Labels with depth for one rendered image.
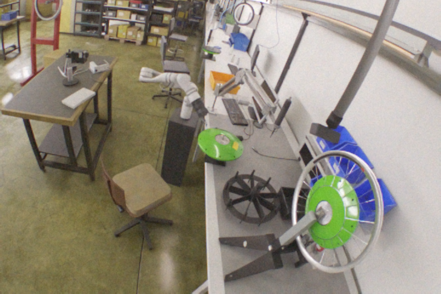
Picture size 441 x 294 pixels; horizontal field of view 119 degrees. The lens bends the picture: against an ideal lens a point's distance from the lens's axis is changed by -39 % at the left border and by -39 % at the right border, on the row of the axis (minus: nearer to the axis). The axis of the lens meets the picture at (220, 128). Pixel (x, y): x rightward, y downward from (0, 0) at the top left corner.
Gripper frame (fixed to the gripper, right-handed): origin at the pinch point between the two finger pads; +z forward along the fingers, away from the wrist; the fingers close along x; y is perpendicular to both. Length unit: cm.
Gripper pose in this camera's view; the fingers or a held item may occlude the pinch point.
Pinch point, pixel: (206, 125)
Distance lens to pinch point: 142.9
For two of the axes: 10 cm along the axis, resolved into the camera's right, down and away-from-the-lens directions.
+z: 4.9, 8.7, 0.6
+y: 6.8, -3.4, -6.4
